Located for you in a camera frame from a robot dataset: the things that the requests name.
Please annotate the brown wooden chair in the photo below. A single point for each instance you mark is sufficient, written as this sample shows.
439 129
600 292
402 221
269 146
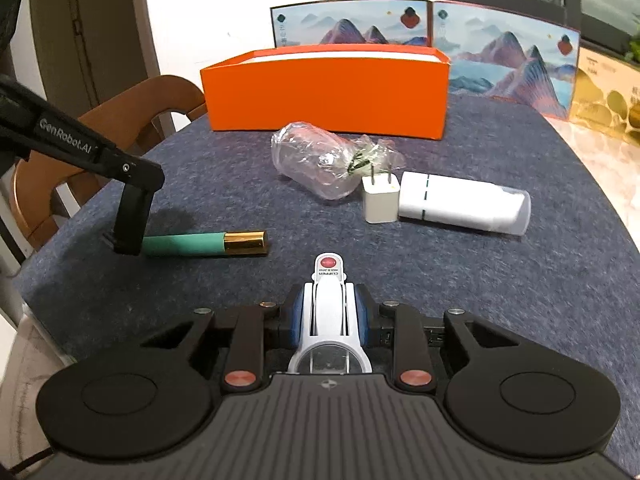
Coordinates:
165 90

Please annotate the mountain print gift box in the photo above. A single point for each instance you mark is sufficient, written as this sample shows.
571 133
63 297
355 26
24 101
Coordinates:
350 22
505 60

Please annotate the green potted plant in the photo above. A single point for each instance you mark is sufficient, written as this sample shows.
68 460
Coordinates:
634 47

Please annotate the orange cardboard box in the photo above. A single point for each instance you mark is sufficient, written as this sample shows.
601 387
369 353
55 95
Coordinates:
325 95

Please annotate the teal tube with gold cap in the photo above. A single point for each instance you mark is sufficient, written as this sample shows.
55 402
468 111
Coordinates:
190 243

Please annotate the white charger plug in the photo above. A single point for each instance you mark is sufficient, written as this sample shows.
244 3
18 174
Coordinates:
380 202

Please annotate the gold patterned box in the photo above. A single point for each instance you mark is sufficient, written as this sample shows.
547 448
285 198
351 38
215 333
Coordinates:
605 90

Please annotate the brown wooden door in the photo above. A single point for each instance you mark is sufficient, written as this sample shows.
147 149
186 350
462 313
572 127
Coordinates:
100 20

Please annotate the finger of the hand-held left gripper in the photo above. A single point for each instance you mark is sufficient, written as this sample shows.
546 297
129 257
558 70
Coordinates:
75 145

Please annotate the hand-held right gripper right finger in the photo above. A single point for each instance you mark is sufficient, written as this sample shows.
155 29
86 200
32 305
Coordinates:
361 317

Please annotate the white cylindrical bottle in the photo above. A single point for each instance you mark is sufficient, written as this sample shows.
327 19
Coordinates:
450 200

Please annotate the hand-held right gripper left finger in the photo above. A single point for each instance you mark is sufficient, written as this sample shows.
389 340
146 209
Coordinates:
298 320

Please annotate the white magnifier nail clipper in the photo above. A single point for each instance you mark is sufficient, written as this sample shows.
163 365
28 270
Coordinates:
327 310

